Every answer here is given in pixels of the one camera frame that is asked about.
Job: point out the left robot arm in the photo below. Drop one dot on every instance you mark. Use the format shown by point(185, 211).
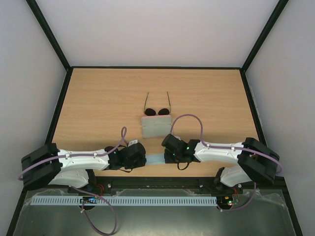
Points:
point(49, 165)

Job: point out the light blue cleaning cloth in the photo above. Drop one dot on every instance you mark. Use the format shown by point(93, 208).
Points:
point(155, 159)

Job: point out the controller circuit board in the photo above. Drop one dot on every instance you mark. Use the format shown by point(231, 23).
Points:
point(227, 202)
point(90, 200)

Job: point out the black aluminium frame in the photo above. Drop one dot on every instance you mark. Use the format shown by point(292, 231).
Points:
point(161, 182)

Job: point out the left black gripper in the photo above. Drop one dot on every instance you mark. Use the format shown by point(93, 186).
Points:
point(141, 162)

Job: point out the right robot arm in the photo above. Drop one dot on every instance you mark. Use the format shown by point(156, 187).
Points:
point(251, 159)

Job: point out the pink glasses case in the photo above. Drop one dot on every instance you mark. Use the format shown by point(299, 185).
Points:
point(156, 126)

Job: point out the right controller circuit board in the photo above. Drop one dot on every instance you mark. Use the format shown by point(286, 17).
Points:
point(227, 202)

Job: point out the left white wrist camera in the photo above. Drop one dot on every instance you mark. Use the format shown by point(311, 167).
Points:
point(132, 142)

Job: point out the light blue slotted cable duct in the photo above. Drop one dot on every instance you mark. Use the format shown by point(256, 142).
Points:
point(126, 201)

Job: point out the left controller circuit board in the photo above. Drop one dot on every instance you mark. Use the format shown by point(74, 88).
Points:
point(90, 200)

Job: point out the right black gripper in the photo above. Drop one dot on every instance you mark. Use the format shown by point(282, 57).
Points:
point(166, 158)

